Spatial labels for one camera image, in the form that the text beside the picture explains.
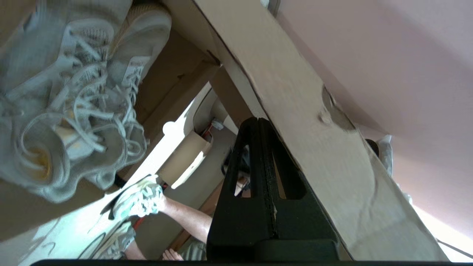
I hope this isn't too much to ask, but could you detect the white lace-up sneaker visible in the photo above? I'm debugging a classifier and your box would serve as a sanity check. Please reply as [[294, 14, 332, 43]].
[[107, 0, 173, 122], [0, 0, 149, 204]]

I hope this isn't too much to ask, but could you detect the grey white worn sneaker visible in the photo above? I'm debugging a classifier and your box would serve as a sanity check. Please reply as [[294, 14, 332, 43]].
[[108, 174, 165, 222], [92, 222, 137, 260]]

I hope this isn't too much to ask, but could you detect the person's bare lower leg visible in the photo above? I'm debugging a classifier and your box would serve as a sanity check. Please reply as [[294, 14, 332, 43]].
[[124, 239, 148, 260], [159, 196, 214, 245]]

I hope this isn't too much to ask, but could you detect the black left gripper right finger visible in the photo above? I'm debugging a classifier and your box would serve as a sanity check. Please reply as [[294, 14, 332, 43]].
[[258, 117, 340, 244]]

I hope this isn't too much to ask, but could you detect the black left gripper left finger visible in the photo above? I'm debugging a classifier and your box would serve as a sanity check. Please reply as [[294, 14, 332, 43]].
[[206, 117, 278, 260]]

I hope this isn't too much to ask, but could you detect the brown cardboard shoe box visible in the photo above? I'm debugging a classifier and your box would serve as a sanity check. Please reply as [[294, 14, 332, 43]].
[[0, 0, 473, 261]]

